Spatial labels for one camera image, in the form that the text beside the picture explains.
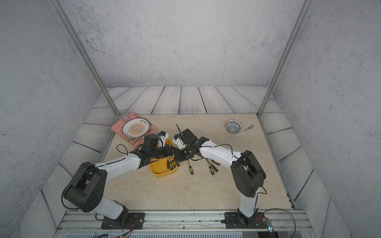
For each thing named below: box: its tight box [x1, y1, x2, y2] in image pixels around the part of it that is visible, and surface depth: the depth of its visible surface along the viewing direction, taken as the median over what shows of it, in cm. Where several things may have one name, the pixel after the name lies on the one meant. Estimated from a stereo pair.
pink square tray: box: [111, 112, 158, 146], surface depth 113 cm
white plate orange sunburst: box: [122, 117, 151, 138], surface depth 113 cm
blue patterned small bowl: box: [224, 119, 243, 135], surface depth 113 cm
